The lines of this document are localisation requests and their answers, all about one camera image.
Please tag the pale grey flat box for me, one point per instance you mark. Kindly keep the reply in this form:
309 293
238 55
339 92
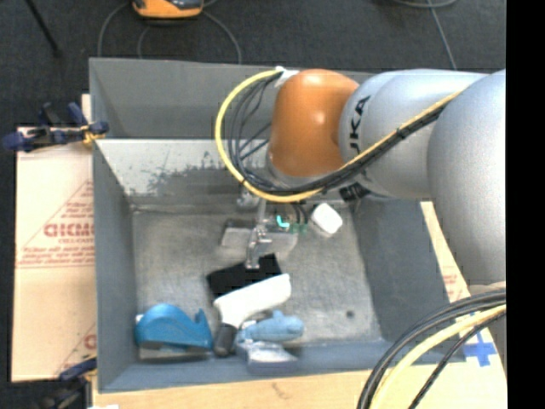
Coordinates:
270 358

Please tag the light blue toy animal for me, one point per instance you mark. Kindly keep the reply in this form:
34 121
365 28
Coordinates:
277 327

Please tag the blue whale tape dispenser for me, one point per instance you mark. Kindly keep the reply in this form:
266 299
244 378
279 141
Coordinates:
170 326

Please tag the black flat block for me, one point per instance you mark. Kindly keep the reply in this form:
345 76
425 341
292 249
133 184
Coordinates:
238 276

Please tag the white bottle with grey cap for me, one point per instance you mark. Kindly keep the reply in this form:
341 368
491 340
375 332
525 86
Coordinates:
255 297

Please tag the brown cardboard board red print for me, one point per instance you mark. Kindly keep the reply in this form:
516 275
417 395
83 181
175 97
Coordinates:
51 211

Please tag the grey metal bin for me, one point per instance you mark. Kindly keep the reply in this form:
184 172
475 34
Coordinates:
170 245

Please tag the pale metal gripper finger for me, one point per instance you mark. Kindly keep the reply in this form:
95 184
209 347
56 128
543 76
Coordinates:
253 254

